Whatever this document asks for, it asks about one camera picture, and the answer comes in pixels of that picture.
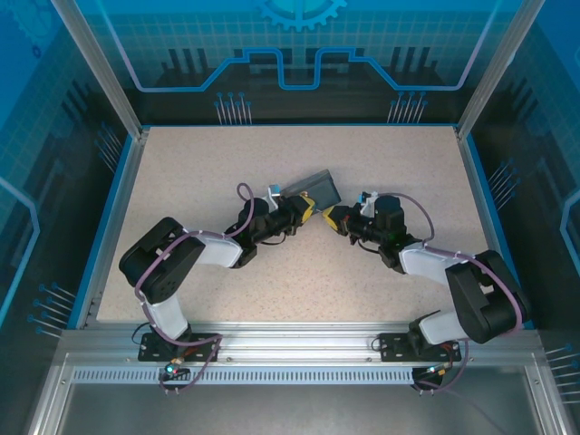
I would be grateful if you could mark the starry night print box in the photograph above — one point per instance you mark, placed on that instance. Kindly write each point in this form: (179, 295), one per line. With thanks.
(317, 186)

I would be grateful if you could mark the small connector with lights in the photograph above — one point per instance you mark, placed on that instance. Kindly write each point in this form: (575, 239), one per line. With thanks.
(173, 368)
(436, 371)

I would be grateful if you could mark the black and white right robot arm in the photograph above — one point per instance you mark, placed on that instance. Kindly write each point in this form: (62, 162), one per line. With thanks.
(476, 294)

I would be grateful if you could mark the aluminium mounting rail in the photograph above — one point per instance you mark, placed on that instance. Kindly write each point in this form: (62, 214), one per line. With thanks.
(294, 340)

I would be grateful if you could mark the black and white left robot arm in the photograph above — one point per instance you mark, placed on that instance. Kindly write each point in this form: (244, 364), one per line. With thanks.
(158, 272)

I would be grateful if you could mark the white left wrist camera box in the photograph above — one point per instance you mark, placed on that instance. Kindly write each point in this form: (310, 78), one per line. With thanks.
(274, 190)

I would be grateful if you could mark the aluminium frame post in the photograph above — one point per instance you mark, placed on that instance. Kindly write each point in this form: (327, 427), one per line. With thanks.
(104, 68)
(494, 68)

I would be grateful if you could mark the aluminium table side rail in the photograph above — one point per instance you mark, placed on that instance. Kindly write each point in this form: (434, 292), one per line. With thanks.
(476, 199)
(121, 199)

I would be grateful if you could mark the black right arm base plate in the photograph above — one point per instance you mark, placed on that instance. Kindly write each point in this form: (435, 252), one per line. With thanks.
(393, 346)

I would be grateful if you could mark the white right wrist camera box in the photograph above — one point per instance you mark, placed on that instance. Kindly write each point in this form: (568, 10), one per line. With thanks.
(368, 201)

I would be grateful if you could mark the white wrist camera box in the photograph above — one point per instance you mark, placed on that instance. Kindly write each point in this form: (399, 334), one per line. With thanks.
(368, 201)
(274, 190)

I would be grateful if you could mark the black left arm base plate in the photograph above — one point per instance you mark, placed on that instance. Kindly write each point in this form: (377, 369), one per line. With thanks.
(206, 350)

